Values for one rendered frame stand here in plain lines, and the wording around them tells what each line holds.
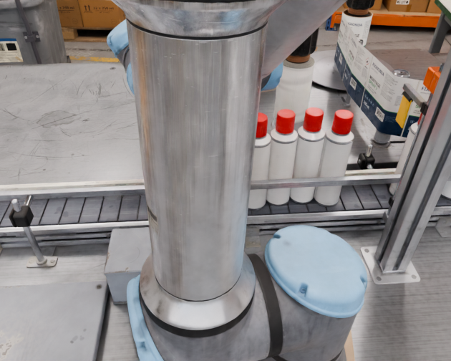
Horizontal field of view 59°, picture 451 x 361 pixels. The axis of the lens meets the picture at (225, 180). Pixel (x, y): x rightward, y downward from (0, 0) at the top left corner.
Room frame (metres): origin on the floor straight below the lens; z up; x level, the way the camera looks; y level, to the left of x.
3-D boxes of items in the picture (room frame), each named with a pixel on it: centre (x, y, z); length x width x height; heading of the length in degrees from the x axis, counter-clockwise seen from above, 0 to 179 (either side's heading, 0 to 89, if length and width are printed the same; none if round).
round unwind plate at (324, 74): (1.24, -0.40, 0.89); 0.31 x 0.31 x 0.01
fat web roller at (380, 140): (0.83, -0.39, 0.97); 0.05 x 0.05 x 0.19
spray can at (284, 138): (0.63, -0.11, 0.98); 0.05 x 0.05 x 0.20
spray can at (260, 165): (0.61, -0.06, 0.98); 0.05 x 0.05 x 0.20
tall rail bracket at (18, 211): (0.52, 0.36, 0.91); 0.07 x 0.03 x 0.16; 4
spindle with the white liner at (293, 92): (0.91, -0.17, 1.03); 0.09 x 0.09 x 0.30
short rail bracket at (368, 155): (0.72, -0.32, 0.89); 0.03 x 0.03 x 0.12; 4
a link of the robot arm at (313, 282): (0.28, -0.09, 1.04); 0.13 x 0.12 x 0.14; 106
